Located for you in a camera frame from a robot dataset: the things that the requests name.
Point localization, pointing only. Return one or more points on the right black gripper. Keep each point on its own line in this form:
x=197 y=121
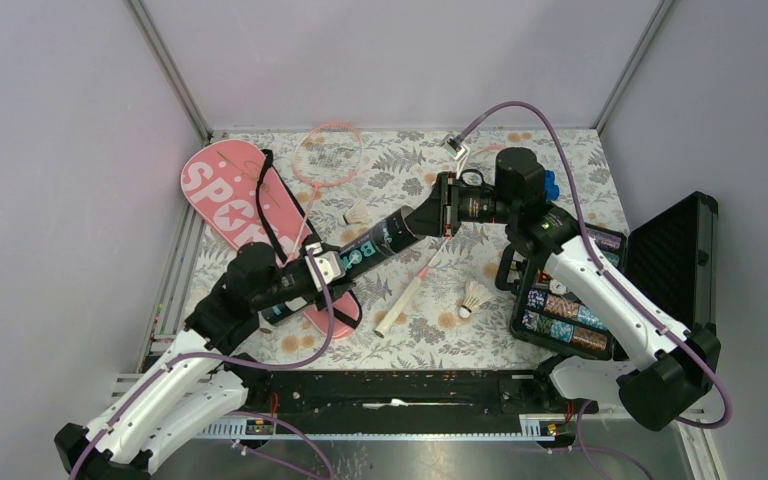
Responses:
x=440 y=213

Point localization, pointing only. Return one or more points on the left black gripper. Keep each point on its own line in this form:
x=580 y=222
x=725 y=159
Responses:
x=320 y=298

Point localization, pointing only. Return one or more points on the black shuttlecock tube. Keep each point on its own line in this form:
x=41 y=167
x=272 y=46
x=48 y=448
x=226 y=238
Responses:
x=382 y=241

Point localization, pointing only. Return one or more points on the white shuttlecock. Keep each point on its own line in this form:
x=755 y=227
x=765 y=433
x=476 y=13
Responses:
x=475 y=295
x=357 y=214

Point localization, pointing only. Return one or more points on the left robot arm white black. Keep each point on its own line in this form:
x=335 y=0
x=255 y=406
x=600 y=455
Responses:
x=199 y=378

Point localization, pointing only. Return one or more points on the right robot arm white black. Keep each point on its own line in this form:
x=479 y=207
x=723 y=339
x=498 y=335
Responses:
x=669 y=367

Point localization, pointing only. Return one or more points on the left pink badminton racket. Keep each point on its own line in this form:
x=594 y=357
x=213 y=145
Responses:
x=329 y=155

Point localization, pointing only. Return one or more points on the pink racket bag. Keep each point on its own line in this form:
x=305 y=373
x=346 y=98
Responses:
x=233 y=185

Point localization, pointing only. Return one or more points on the blue toy car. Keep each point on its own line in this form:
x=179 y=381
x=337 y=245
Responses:
x=551 y=188

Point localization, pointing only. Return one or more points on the black poker chip case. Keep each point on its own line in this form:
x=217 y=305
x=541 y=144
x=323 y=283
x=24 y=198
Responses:
x=670 y=259

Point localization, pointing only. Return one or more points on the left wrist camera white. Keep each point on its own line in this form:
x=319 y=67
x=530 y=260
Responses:
x=324 y=263

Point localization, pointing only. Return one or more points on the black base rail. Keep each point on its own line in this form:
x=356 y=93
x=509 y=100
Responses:
x=407 y=401

